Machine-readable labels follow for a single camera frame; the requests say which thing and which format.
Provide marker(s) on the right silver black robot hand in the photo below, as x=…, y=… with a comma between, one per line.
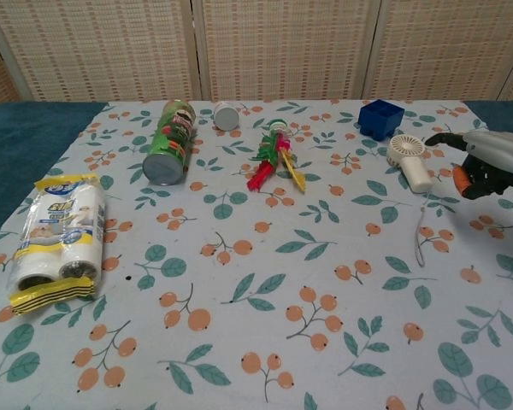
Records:
x=491, y=158

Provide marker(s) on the white handheld fan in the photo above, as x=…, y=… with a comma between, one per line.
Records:
x=410, y=160

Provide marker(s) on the blue plastic compartment box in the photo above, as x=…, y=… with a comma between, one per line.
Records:
x=380, y=118

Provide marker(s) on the colourful feather shuttlecock toy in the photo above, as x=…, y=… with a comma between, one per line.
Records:
x=273, y=156

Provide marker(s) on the woven folding screen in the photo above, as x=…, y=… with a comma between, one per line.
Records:
x=256, y=47

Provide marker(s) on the small white round jar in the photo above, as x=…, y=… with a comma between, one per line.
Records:
x=226, y=116

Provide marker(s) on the floral patterned tablecloth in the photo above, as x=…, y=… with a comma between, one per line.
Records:
x=256, y=299

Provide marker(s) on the green Pringles can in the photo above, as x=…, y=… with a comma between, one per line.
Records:
x=171, y=143

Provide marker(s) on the pack of white rolls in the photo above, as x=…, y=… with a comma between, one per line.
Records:
x=57, y=239

